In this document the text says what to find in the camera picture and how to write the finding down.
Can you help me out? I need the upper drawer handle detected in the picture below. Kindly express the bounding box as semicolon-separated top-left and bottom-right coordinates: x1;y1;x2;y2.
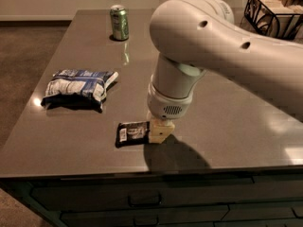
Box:
128;193;162;207

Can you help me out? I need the lower drawer handle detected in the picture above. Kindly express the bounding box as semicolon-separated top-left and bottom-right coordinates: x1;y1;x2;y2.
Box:
133;217;159;227

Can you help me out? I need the blue white chip bag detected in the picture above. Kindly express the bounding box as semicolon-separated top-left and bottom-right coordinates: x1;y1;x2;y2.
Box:
41;69;118;112

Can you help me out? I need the black rxbar chocolate bar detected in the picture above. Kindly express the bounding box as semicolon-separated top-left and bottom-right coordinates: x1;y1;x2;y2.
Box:
116;121;150;148

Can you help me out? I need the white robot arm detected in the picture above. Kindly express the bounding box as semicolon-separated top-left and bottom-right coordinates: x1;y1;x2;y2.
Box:
147;0;303;144

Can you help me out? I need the dark cabinet with drawers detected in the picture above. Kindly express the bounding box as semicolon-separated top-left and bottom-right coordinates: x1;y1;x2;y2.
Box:
1;168;303;227

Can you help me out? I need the green soda can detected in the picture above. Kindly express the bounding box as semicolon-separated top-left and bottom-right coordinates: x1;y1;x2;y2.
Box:
110;5;129;41

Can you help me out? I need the black wire basket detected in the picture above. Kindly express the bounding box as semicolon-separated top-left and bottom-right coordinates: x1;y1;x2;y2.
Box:
244;0;303;40

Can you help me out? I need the drawer handle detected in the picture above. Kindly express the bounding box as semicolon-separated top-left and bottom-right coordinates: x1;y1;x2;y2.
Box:
133;217;159;227
128;193;162;207

